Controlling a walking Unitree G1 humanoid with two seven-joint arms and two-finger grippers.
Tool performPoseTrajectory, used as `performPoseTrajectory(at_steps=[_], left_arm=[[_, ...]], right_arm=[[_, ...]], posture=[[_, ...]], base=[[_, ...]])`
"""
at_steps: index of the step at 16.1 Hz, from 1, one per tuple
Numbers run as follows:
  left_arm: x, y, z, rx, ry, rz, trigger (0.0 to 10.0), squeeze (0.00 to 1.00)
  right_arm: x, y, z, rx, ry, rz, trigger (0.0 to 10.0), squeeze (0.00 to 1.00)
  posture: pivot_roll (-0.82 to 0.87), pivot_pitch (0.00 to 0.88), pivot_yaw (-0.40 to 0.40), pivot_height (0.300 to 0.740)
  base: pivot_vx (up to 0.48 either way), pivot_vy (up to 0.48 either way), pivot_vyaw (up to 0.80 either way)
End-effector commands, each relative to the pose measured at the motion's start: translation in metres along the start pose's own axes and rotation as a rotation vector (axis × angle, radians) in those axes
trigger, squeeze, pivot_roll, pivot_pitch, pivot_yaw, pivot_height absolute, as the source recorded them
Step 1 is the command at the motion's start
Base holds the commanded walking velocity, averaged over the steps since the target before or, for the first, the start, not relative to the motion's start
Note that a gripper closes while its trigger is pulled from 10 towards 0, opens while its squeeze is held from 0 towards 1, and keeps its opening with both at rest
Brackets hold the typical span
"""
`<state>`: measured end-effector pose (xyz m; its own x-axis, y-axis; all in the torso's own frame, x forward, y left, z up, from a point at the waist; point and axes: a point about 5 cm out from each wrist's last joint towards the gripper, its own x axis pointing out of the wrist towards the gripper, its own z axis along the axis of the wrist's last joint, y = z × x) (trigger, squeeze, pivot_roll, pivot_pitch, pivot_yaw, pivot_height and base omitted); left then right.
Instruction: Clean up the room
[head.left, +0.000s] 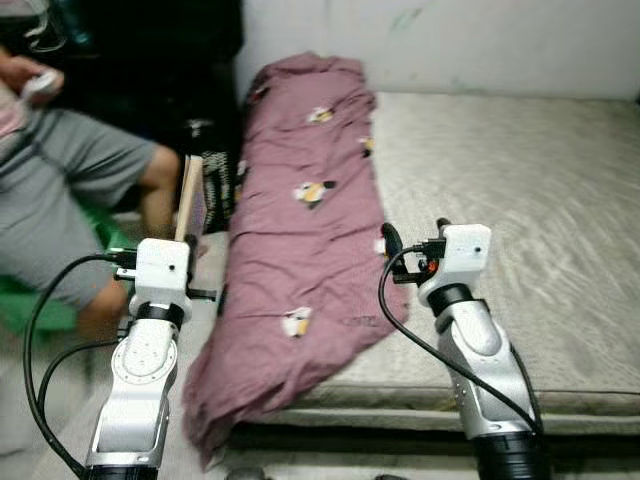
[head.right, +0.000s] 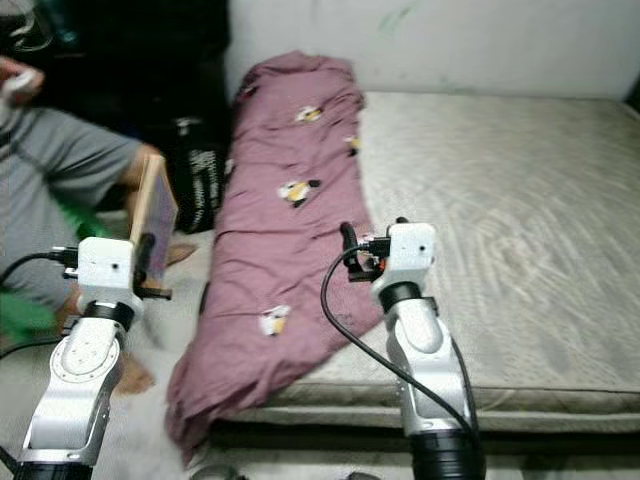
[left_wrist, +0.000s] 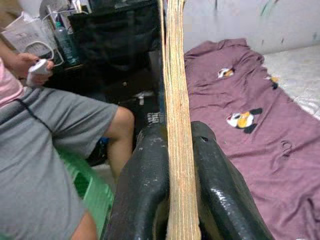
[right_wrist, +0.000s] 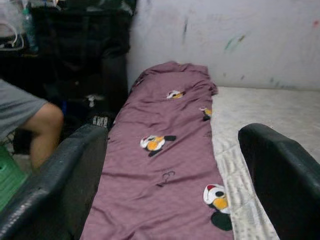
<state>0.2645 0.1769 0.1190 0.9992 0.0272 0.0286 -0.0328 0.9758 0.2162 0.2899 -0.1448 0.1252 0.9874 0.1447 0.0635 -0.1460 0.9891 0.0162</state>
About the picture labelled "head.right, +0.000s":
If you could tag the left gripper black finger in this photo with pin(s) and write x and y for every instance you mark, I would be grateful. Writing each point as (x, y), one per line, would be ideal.
(150, 258)

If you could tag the colourful picture board book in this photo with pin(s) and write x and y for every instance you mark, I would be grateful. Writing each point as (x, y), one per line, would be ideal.
(160, 200)

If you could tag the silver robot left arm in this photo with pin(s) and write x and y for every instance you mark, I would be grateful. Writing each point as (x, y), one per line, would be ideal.
(75, 390)

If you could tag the purple cartoon print blanket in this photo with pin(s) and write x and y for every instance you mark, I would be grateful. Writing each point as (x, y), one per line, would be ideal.
(280, 250)

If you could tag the black bag with white print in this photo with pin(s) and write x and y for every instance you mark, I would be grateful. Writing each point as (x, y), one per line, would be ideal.
(205, 185)

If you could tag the white quilted mattress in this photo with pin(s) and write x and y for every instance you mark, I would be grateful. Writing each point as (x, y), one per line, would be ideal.
(490, 200)

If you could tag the person in grey shorts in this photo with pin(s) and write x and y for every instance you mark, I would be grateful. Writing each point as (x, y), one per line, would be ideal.
(50, 170)

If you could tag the green plastic stool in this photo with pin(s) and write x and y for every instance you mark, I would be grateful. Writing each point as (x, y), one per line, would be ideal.
(20, 320)

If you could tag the white handheld controller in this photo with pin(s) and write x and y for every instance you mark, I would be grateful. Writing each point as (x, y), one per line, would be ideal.
(20, 85)

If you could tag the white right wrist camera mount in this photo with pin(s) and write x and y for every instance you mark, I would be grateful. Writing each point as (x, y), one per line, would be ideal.
(410, 250)

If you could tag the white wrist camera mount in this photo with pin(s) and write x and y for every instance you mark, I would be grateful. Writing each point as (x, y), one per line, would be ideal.
(410, 250)
(105, 268)

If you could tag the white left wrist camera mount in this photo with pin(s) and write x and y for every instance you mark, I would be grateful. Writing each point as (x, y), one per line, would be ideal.
(105, 268)

